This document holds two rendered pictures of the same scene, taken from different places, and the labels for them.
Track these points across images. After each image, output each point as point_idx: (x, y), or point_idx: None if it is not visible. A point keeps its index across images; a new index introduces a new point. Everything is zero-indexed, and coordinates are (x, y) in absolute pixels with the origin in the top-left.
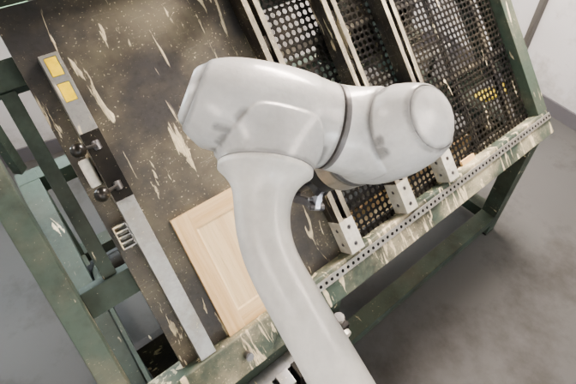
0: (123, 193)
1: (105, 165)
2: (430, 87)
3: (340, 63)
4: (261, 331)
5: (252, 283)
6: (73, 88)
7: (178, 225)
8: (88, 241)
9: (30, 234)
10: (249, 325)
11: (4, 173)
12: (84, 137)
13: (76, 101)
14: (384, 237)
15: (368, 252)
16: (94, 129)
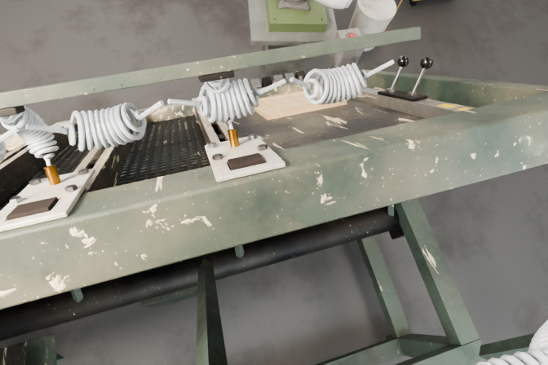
0: (385, 90)
1: (402, 93)
2: None
3: (121, 151)
4: (289, 85)
5: (288, 97)
6: (443, 107)
7: None
8: None
9: (447, 79)
10: (295, 88)
11: (477, 84)
12: (423, 95)
13: (436, 104)
14: (169, 105)
15: None
16: (416, 98)
